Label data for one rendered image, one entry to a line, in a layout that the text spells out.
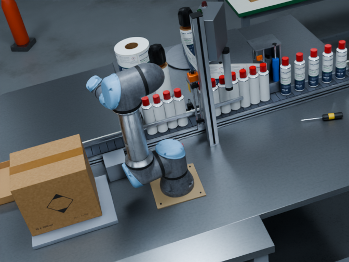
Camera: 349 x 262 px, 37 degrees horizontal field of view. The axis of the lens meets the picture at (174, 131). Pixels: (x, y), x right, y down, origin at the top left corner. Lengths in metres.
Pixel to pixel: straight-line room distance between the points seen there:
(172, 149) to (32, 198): 0.58
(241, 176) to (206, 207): 0.23
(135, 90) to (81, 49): 3.52
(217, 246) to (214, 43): 0.81
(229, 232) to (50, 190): 0.72
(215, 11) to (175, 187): 0.75
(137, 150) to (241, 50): 1.25
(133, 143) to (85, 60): 3.19
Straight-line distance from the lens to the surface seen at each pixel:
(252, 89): 2.55
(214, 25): 2.12
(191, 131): 2.51
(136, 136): 1.97
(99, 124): 2.75
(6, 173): 2.65
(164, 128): 2.49
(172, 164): 2.12
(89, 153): 2.50
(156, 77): 1.85
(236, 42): 3.14
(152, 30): 5.38
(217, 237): 2.07
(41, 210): 2.16
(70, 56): 5.26
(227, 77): 2.34
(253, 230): 2.08
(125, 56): 2.91
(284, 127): 2.53
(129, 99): 1.83
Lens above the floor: 2.42
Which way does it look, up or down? 38 degrees down
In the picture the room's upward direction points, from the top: 11 degrees counter-clockwise
